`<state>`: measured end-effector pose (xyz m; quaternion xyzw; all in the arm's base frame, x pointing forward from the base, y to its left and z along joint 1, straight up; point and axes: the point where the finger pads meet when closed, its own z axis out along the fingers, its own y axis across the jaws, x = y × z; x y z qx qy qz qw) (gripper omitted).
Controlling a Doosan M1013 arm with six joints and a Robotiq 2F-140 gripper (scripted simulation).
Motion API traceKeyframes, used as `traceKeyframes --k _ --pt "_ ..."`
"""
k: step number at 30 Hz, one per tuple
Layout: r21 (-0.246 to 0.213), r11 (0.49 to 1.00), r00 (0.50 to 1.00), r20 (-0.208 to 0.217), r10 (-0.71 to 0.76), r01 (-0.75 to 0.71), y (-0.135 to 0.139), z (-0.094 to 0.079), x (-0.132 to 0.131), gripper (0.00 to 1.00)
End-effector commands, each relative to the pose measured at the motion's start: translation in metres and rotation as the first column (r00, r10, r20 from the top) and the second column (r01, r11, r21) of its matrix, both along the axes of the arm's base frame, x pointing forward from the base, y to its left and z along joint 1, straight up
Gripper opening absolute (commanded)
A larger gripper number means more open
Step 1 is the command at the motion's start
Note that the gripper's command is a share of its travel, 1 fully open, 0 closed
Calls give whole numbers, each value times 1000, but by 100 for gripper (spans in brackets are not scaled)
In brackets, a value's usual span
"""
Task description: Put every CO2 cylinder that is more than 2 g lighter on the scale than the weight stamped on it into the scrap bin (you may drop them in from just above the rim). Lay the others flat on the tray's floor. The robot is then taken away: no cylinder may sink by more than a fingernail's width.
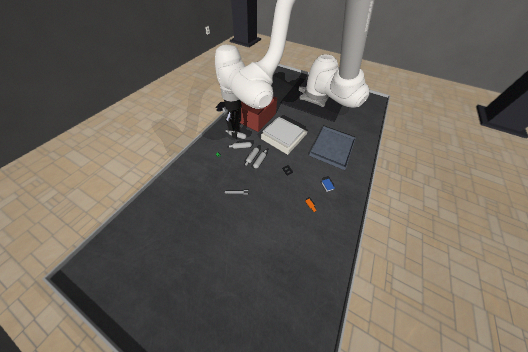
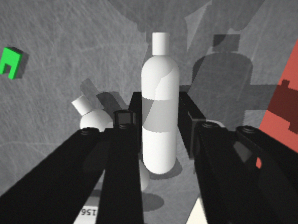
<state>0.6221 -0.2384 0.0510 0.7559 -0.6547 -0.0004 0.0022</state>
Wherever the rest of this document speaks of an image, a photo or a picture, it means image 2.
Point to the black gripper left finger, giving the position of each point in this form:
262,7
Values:
54,191

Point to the red open box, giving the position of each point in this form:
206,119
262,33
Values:
281,118

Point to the white gas cylinder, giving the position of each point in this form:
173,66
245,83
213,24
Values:
98,118
160,79
88,212

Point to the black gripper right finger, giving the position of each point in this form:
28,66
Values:
231,192

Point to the white digital scale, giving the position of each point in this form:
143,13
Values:
198,215

